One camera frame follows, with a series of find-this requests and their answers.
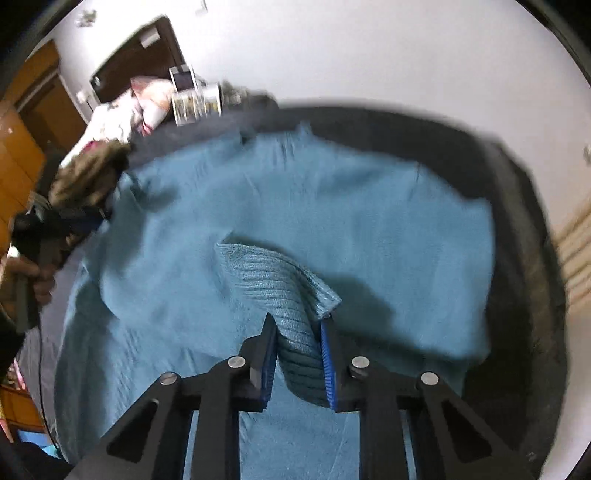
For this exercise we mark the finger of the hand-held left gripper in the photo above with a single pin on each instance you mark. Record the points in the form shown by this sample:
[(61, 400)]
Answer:
[(85, 221)]

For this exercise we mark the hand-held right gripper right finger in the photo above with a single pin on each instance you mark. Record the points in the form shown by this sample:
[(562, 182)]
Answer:
[(328, 369)]

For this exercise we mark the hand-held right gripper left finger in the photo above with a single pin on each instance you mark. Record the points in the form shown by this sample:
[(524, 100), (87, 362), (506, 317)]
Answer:
[(268, 369)]

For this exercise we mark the blue knit sweater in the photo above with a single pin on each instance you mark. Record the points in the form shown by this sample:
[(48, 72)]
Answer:
[(323, 207)]

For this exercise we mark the person's left forearm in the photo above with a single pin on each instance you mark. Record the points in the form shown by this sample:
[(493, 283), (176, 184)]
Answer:
[(7, 344)]

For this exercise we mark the person's left hand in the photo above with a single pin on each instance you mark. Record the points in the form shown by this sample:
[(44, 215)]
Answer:
[(11, 281)]

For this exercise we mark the brown fleece garment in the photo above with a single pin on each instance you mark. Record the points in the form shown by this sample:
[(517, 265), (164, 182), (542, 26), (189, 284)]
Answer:
[(87, 175)]

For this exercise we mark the white bedding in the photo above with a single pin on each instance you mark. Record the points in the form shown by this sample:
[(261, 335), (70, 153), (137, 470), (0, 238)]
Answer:
[(111, 122)]

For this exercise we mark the wooden wardrobe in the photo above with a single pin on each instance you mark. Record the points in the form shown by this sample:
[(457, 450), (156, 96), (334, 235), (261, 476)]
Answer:
[(27, 124)]

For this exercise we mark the dark wooden headboard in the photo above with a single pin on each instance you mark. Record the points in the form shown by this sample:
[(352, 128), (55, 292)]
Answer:
[(134, 60)]

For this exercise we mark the white tablet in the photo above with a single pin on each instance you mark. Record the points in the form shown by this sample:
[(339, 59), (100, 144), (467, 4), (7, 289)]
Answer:
[(182, 79)]

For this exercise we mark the black cloth cover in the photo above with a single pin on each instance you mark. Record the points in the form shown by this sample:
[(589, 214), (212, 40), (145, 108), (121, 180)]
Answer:
[(517, 277)]

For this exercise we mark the beige ribbed curtain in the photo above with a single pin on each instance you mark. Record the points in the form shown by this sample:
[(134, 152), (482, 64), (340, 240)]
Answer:
[(575, 263)]

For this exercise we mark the white photo collage frame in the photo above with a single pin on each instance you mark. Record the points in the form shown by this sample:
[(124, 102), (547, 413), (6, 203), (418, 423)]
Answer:
[(196, 105)]

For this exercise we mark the small wall ornament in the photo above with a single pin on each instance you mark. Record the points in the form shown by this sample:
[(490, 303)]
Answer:
[(87, 17)]

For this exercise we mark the white wall socket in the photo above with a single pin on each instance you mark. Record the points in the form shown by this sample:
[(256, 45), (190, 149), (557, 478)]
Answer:
[(587, 154)]

